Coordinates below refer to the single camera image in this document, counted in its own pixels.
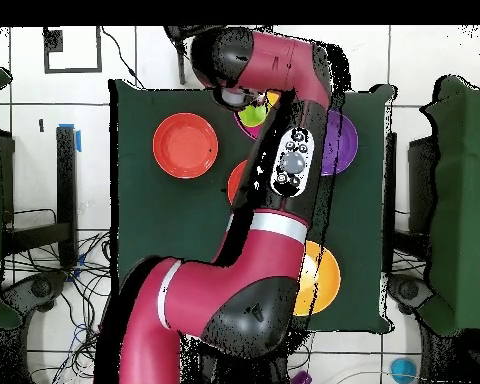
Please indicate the blue tape strip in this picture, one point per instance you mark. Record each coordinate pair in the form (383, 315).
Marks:
(78, 140)

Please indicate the black metal stand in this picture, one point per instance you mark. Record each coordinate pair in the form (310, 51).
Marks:
(66, 180)
(420, 180)

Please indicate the purple small object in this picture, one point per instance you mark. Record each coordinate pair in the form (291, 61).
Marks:
(302, 378)

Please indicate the orange plastic bowl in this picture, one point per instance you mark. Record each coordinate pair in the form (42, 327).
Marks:
(324, 280)

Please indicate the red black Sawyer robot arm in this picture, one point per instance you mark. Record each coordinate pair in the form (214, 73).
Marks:
(232, 292)

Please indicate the pink plastic bowl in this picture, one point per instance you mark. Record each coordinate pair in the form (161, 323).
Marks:
(250, 130)

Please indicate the purple plastic bowl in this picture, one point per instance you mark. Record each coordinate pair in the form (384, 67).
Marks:
(342, 144)

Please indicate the yellow plastic cup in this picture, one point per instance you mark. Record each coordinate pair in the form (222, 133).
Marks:
(272, 98)

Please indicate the grey tripod leg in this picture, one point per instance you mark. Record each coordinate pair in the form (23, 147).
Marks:
(181, 68)

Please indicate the blue round object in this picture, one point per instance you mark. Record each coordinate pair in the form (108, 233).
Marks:
(403, 370)

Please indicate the dark green tablecloth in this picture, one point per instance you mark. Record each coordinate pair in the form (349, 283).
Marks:
(164, 232)

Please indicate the green plastic cup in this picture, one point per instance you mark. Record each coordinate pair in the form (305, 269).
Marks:
(252, 116)

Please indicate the red plastic bowl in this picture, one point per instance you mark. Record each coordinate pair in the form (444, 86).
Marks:
(184, 146)
(236, 184)

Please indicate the black square floor frame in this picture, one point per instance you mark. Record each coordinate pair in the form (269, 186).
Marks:
(72, 70)

